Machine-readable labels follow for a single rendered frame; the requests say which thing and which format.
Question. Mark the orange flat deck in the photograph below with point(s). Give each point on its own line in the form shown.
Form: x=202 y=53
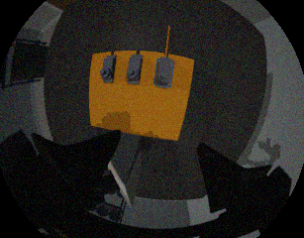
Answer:
x=123 y=95

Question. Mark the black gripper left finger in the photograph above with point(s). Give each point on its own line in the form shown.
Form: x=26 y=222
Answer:
x=81 y=164

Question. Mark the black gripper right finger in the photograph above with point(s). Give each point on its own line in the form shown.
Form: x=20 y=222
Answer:
x=225 y=180

